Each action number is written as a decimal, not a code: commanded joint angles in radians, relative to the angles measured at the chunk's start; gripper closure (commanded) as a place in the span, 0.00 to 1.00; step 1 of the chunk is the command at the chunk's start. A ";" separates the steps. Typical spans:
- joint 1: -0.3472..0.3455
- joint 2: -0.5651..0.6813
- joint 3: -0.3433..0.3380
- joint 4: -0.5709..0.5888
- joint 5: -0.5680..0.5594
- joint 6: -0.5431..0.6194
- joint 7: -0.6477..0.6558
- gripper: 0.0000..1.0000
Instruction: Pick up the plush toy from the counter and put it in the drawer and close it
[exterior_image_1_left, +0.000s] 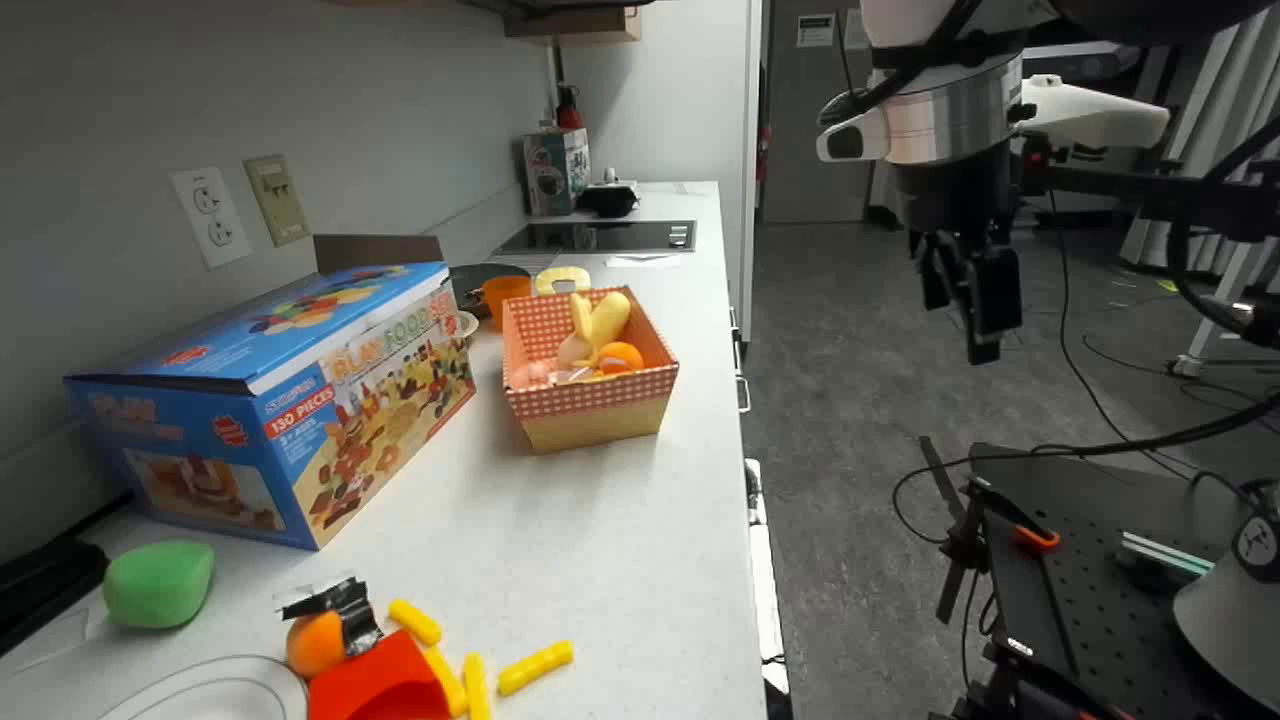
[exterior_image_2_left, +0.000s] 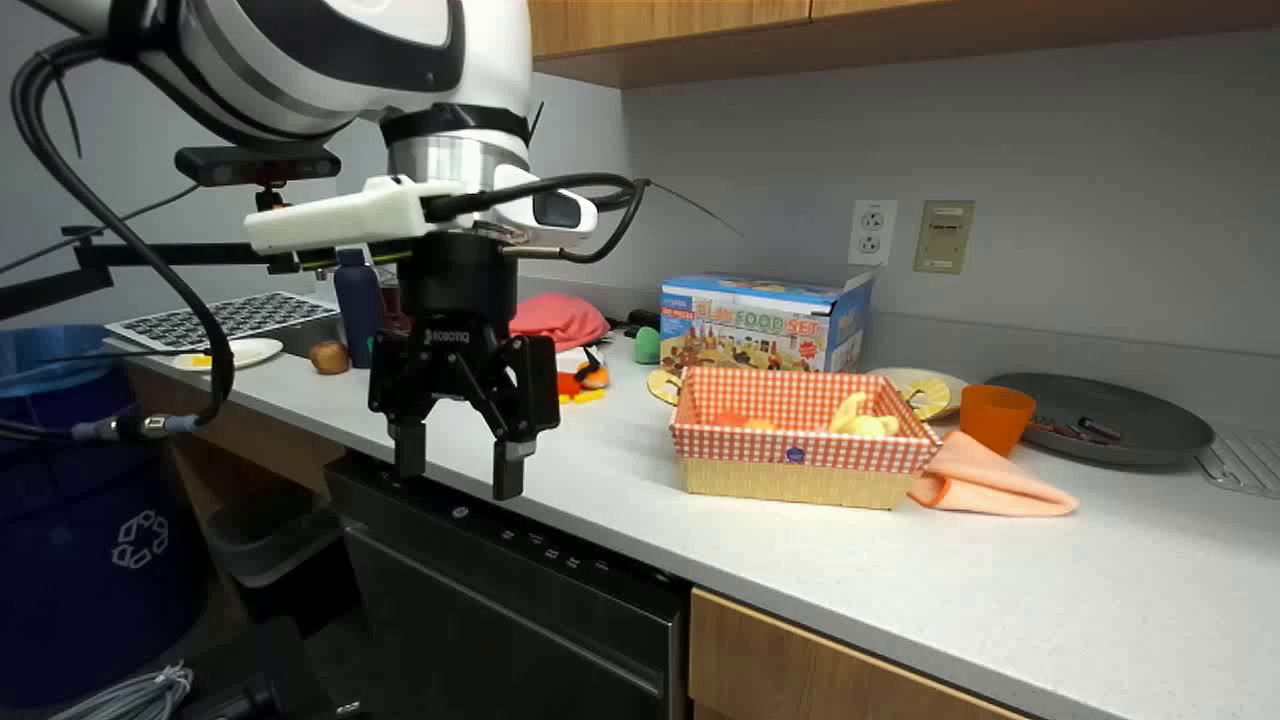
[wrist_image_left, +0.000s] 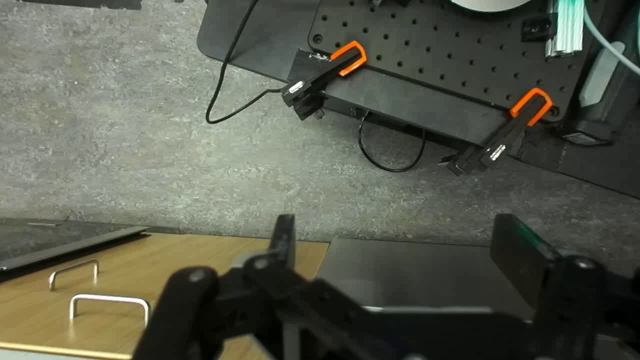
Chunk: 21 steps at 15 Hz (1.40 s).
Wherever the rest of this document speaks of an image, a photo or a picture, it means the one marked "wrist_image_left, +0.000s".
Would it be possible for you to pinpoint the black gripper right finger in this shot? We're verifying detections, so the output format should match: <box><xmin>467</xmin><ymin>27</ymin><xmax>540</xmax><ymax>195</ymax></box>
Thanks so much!
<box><xmin>489</xmin><ymin>212</ymin><xmax>640</xmax><ymax>360</ymax></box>

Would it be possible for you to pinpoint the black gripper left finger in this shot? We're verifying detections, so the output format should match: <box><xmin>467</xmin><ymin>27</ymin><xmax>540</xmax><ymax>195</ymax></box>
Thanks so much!
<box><xmin>132</xmin><ymin>214</ymin><xmax>416</xmax><ymax>360</ymax></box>

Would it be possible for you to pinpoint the wooden front kitchen drawer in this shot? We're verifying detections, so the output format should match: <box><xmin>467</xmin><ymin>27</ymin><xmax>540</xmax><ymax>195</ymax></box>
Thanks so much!
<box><xmin>0</xmin><ymin>231</ymin><xmax>329</xmax><ymax>360</ymax></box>

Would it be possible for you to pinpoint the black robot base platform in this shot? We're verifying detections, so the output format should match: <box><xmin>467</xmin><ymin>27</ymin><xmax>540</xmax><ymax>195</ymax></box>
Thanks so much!
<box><xmin>195</xmin><ymin>0</ymin><xmax>640</xmax><ymax>201</ymax></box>

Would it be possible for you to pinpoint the dark grey appliance panel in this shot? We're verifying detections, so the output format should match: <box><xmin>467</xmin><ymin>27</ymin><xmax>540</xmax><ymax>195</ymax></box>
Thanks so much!
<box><xmin>0</xmin><ymin>218</ymin><xmax>150</xmax><ymax>275</ymax></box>

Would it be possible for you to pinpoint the dark steel dishwasher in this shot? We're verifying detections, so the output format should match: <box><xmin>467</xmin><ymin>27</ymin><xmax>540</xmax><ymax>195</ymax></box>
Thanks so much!
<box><xmin>318</xmin><ymin>238</ymin><xmax>536</xmax><ymax>317</ymax></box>

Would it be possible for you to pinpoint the orange black bar clamp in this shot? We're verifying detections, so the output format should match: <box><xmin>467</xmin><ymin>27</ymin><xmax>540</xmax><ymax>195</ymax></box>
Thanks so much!
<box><xmin>280</xmin><ymin>39</ymin><xmax>369</xmax><ymax>123</ymax></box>
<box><xmin>439</xmin><ymin>87</ymin><xmax>555</xmax><ymax>178</ymax></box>

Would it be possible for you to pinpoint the grey black power box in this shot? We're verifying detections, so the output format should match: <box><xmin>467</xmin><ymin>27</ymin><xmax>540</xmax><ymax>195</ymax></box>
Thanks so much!
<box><xmin>557</xmin><ymin>39</ymin><xmax>640</xmax><ymax>149</ymax></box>

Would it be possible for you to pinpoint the teal white tube bundle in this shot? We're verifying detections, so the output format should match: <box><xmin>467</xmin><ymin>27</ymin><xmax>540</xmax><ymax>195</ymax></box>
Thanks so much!
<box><xmin>543</xmin><ymin>0</ymin><xmax>588</xmax><ymax>61</ymax></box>

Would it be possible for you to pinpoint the black perforated breadboard plate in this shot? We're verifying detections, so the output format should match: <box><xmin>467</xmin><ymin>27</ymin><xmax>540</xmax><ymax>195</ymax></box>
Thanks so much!
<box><xmin>306</xmin><ymin>0</ymin><xmax>590</xmax><ymax>125</ymax></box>

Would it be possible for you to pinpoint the silver bar cabinet handle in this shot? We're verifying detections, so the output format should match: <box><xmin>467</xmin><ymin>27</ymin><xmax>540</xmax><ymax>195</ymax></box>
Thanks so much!
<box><xmin>68</xmin><ymin>293</ymin><xmax>151</xmax><ymax>328</ymax></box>
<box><xmin>46</xmin><ymin>259</ymin><xmax>101</xmax><ymax>293</ymax></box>

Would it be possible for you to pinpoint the thin black cable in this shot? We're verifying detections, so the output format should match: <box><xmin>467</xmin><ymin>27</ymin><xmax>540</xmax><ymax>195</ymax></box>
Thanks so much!
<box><xmin>204</xmin><ymin>0</ymin><xmax>289</xmax><ymax>126</ymax></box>
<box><xmin>355</xmin><ymin>109</ymin><xmax>428</xmax><ymax>174</ymax></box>

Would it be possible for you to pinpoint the light teal cable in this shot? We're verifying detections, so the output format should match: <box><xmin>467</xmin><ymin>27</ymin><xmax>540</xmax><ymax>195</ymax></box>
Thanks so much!
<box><xmin>581</xmin><ymin>7</ymin><xmax>640</xmax><ymax>77</ymax></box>

